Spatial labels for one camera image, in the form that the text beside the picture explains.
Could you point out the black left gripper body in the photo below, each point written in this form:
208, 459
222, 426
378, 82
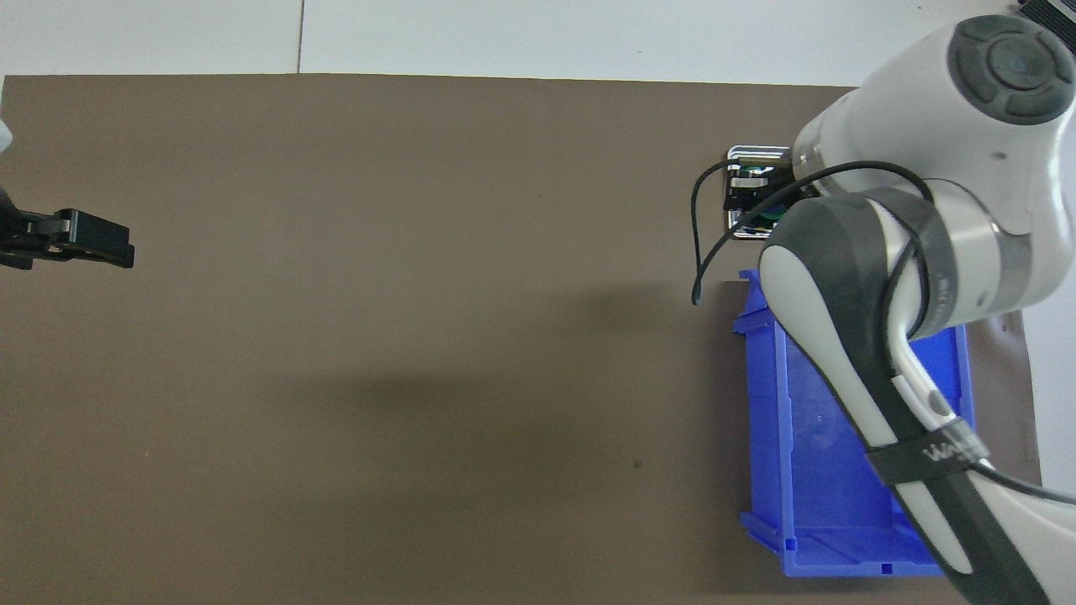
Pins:
7, 235

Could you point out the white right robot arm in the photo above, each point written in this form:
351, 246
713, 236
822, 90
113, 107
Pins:
925, 109

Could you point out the grey metal tray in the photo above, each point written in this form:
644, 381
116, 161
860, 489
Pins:
744, 228

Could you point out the brown paper table mat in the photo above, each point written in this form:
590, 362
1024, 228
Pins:
336, 168

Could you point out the blue plastic storage bin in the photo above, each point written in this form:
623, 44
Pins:
807, 454

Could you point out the grey ribbed device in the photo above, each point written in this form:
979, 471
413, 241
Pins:
1057, 8

